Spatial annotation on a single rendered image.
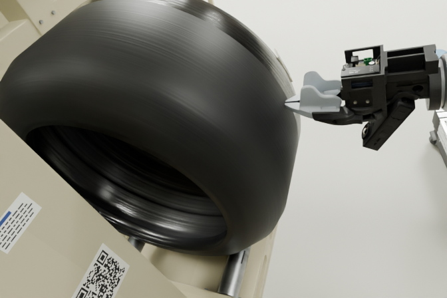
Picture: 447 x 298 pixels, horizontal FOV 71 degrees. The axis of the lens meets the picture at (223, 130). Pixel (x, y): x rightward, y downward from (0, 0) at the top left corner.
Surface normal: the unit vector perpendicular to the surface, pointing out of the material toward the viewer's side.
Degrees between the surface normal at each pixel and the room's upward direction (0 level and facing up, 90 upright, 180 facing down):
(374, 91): 89
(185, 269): 0
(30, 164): 90
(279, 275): 0
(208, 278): 0
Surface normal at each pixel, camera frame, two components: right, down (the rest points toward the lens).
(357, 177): -0.27, -0.69
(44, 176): 0.91, 0.04
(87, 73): -0.20, 0.01
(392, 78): -0.30, 0.72
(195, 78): 0.43, -0.48
